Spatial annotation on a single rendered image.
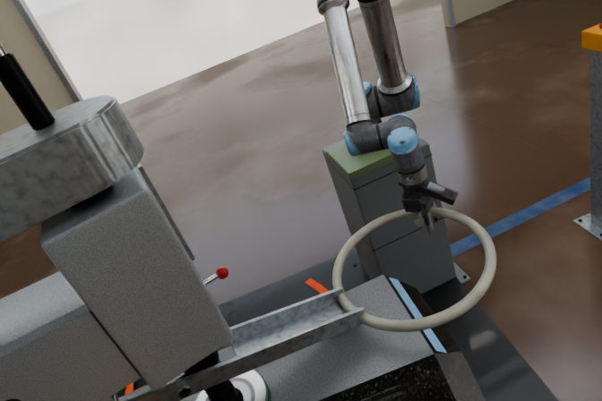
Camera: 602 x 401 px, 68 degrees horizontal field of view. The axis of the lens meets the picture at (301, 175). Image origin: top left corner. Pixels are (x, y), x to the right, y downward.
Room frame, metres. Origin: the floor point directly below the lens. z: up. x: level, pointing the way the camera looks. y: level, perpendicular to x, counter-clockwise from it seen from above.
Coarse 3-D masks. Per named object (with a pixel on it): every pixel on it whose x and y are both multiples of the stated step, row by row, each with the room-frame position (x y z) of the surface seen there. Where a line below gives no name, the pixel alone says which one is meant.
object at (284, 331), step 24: (336, 288) 1.01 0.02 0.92; (288, 312) 0.95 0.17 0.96; (312, 312) 0.97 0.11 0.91; (336, 312) 0.95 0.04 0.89; (360, 312) 0.90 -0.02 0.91; (240, 336) 0.90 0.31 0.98; (264, 336) 0.90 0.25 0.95; (288, 336) 0.84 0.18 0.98; (312, 336) 0.85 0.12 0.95; (240, 360) 0.79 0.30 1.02; (264, 360) 0.80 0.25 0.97; (168, 384) 0.74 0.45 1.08; (192, 384) 0.75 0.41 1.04; (216, 384) 0.76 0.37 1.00
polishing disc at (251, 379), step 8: (240, 376) 0.89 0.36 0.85; (248, 376) 0.88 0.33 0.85; (256, 376) 0.87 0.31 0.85; (240, 384) 0.86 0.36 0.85; (248, 384) 0.85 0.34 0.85; (256, 384) 0.84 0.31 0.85; (264, 384) 0.84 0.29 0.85; (248, 392) 0.83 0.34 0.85; (256, 392) 0.82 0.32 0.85; (264, 392) 0.81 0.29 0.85; (200, 400) 0.86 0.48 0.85; (208, 400) 0.85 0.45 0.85; (248, 400) 0.80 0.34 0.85; (256, 400) 0.80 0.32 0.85; (264, 400) 0.79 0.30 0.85
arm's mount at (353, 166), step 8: (344, 144) 1.98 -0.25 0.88; (328, 152) 1.96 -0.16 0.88; (336, 152) 1.93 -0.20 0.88; (344, 152) 1.90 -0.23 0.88; (376, 152) 1.78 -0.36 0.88; (384, 152) 1.75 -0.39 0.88; (336, 160) 1.85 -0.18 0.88; (344, 160) 1.82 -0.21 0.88; (352, 160) 1.79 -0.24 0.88; (360, 160) 1.76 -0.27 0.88; (368, 160) 1.74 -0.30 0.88; (376, 160) 1.71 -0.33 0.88; (384, 160) 1.71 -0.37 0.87; (392, 160) 1.72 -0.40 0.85; (344, 168) 1.75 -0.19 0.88; (352, 168) 1.72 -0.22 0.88; (360, 168) 1.70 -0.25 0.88; (368, 168) 1.70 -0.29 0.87; (352, 176) 1.69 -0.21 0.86
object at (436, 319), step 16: (432, 208) 1.19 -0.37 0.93; (368, 224) 1.25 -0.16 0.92; (384, 224) 1.24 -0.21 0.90; (464, 224) 1.08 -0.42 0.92; (352, 240) 1.21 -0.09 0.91; (480, 240) 0.99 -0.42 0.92; (336, 272) 1.09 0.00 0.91; (480, 288) 0.82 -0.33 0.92; (352, 304) 0.95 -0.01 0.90; (464, 304) 0.80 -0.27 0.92; (368, 320) 0.87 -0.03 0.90; (384, 320) 0.85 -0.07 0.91; (400, 320) 0.83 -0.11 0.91; (416, 320) 0.81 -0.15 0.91; (432, 320) 0.79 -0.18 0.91; (448, 320) 0.78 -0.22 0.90
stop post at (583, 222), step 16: (592, 32) 1.74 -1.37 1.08; (592, 48) 1.74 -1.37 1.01; (592, 64) 1.76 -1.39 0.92; (592, 80) 1.76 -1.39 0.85; (592, 96) 1.76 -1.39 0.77; (592, 112) 1.76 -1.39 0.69; (592, 128) 1.76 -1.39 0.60; (592, 144) 1.77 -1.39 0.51; (592, 160) 1.77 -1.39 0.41; (592, 176) 1.77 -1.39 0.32; (592, 192) 1.77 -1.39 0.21; (592, 208) 1.77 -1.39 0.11; (592, 224) 1.76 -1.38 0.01
